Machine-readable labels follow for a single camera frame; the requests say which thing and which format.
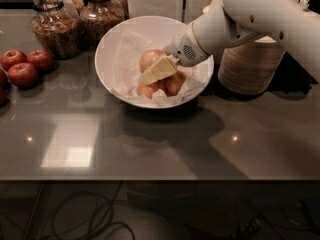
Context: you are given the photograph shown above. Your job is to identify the white ceramic bowl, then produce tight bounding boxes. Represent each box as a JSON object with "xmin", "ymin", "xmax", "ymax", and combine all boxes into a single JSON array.
[{"xmin": 95, "ymin": 16, "xmax": 214, "ymax": 109}]

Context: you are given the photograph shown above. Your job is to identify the rear stack paper bowls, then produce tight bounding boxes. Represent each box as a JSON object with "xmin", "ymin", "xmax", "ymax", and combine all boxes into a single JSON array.
[{"xmin": 202, "ymin": 0, "xmax": 224, "ymax": 64}]

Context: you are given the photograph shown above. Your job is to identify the black cable under table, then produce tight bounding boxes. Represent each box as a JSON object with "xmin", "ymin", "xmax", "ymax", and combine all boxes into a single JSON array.
[{"xmin": 0, "ymin": 181, "xmax": 137, "ymax": 240}]

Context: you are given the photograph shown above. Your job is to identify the white paper liner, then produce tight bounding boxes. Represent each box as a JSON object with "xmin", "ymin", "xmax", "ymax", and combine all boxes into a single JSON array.
[{"xmin": 111, "ymin": 31, "xmax": 212, "ymax": 108}]

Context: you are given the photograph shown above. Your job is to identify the glass jar with granola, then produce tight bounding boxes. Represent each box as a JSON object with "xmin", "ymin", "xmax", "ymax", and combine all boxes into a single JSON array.
[{"xmin": 30, "ymin": 0, "xmax": 82, "ymax": 59}]

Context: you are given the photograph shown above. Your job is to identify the red apple at edge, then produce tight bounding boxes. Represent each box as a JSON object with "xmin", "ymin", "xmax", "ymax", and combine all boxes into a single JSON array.
[{"xmin": 0, "ymin": 69, "xmax": 8, "ymax": 87}]

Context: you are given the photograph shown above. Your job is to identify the stack paper bowls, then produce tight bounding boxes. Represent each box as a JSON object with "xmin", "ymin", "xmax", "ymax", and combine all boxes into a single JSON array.
[
  {"xmin": 218, "ymin": 37, "xmax": 285, "ymax": 96},
  {"xmin": 202, "ymin": 0, "xmax": 224, "ymax": 64}
]

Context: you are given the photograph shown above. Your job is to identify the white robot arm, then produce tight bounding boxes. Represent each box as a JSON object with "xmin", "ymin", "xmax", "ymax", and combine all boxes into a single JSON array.
[{"xmin": 142, "ymin": 0, "xmax": 320, "ymax": 84}]

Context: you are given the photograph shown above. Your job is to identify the red apple front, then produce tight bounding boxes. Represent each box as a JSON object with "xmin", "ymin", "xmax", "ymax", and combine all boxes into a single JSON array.
[{"xmin": 8, "ymin": 62, "xmax": 39, "ymax": 89}]

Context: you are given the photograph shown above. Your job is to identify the front stack paper bowls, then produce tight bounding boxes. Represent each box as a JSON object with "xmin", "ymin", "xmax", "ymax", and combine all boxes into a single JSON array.
[{"xmin": 218, "ymin": 37, "xmax": 285, "ymax": 96}]

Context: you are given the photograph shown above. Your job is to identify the red apple top left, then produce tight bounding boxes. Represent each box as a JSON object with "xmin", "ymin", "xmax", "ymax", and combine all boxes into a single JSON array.
[{"xmin": 0, "ymin": 49, "xmax": 27, "ymax": 71}]

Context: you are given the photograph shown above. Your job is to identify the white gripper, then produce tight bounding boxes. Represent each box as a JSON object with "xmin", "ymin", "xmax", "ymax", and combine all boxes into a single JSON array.
[{"xmin": 142, "ymin": 23, "xmax": 210, "ymax": 85}]

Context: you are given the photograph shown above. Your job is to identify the red apple top right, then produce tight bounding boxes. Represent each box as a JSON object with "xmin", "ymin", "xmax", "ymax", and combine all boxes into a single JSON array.
[{"xmin": 27, "ymin": 49, "xmax": 55, "ymax": 73}]

